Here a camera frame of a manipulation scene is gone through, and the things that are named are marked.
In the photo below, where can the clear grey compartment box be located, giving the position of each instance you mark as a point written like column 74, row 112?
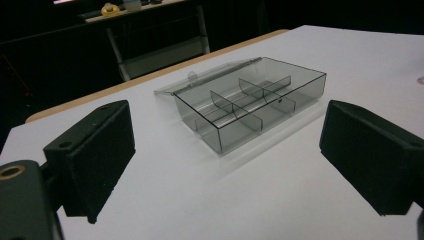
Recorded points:
column 246, row 103

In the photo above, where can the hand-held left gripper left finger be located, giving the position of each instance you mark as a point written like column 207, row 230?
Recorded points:
column 96, row 156

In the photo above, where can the yellow tape roll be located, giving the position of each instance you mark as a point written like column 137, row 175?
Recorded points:
column 110, row 10

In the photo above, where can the white metal shelf table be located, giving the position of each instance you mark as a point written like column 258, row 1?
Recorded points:
column 160, row 43

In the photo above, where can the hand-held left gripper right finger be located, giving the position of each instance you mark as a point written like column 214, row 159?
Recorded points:
column 373, row 156

